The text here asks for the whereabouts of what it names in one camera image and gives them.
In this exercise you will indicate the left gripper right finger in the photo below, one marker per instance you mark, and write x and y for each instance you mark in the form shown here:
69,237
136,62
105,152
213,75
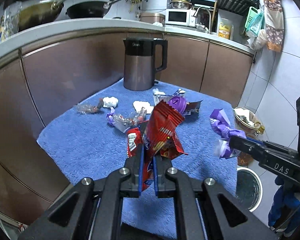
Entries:
163,186

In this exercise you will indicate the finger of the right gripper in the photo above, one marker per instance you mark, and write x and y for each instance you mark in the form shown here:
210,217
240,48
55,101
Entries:
238,143
255,142

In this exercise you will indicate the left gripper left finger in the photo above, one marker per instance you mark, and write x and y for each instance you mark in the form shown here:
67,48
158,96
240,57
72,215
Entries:
132,174

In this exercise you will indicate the purple candy wrapper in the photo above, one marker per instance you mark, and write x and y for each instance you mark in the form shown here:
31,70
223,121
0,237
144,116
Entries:
220,124

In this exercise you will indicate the red snack bag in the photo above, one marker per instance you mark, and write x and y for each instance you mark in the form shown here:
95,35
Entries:
158,138

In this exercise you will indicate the beige trash bin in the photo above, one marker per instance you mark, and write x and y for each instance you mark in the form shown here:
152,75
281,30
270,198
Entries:
247,121

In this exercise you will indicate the round metal trash bin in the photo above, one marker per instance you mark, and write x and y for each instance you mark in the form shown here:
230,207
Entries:
249,189

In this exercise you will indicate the brown kitchen cabinets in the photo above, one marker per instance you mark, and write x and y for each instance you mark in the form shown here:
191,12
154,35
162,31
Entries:
42,75

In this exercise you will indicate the blue gloved right hand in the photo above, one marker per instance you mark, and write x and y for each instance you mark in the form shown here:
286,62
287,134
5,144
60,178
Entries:
289,199

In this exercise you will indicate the blue towel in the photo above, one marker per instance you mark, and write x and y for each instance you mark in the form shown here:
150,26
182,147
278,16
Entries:
87,145

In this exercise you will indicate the dark brown snack wrapper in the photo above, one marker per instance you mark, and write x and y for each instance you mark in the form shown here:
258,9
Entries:
192,108

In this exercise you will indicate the purple silver wrapper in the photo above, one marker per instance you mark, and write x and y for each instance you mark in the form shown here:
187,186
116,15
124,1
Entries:
122,123

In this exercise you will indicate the small purple wrapper ball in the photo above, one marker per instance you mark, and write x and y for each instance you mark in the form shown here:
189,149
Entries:
178,103

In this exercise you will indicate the white silver torn packet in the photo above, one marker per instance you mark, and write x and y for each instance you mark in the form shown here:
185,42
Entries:
166,98

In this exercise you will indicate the flat white tissue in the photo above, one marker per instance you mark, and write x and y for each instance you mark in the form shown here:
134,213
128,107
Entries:
139,105

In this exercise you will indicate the crumpled white tissue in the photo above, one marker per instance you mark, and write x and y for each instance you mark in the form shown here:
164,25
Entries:
110,102

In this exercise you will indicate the clear plastic wrapper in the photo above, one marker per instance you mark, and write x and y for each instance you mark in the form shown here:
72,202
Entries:
89,109

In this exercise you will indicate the twisted white tissue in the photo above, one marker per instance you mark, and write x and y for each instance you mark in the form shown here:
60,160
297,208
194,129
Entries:
158,92

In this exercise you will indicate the yellow detergent bottle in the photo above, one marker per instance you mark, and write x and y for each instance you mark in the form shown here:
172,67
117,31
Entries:
224,30

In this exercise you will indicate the green plastic basket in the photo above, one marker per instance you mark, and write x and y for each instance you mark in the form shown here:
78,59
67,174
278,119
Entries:
254,22

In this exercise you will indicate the brown electric kettle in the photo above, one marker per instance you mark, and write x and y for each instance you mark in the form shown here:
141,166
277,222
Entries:
139,66

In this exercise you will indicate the floral apron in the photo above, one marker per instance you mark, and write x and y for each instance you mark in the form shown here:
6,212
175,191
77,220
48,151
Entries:
274,24

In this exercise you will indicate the white microwave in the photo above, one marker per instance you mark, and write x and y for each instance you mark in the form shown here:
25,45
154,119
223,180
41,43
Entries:
181,17

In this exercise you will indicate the chrome faucet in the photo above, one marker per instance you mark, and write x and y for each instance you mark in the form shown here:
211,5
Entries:
203,19

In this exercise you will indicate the steel pot with lid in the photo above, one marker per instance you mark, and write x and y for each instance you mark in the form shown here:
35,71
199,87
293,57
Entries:
180,4

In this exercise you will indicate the brown rice cooker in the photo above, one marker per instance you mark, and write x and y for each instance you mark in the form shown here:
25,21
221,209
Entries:
152,17

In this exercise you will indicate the black frying pan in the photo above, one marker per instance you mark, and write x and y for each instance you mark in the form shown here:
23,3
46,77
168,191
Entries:
90,9

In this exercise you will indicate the brass wok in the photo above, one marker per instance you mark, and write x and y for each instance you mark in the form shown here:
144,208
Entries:
45,11

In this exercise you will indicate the glass jar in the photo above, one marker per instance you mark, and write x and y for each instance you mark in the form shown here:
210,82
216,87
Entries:
11,19

